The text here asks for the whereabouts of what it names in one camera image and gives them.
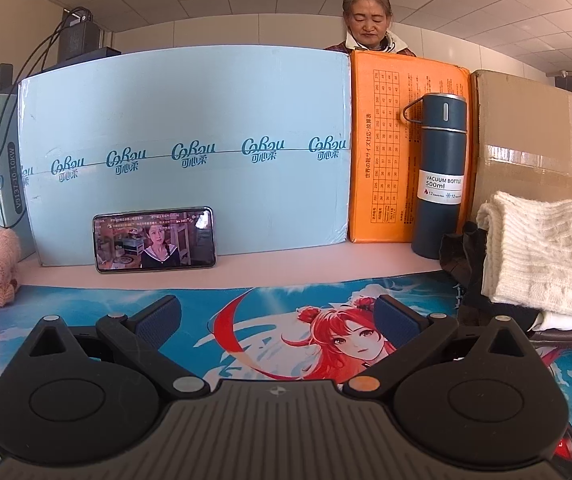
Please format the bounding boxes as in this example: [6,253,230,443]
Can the light blue foam board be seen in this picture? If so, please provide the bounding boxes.
[17,50,351,267]

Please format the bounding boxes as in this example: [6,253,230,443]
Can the cream knitted sweater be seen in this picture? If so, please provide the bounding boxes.
[476,191,572,323]

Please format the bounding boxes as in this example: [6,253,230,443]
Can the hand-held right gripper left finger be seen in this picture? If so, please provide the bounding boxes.
[24,296,211,400]

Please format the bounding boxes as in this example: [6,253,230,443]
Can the brown cardboard box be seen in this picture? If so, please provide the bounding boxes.
[468,70,572,226]

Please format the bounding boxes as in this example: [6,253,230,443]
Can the orange cardboard box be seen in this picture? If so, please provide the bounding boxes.
[348,49,472,244]

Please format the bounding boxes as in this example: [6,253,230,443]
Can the black power adapter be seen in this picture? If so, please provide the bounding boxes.
[57,7,101,63]

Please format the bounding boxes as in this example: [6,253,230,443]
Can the black cable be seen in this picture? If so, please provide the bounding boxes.
[0,7,89,231]

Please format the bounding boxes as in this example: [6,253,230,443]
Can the dark blue vacuum bottle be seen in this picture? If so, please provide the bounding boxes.
[401,93,468,260]

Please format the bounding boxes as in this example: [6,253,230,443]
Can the printed desk mat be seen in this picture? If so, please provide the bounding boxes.
[0,280,572,480]

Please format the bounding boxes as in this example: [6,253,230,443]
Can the black smartphone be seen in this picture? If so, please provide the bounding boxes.
[92,206,217,273]

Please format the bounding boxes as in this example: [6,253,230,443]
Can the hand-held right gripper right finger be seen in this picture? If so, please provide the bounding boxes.
[343,295,547,398]

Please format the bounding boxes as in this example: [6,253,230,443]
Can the dark cloth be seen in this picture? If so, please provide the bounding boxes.
[438,221,539,331]

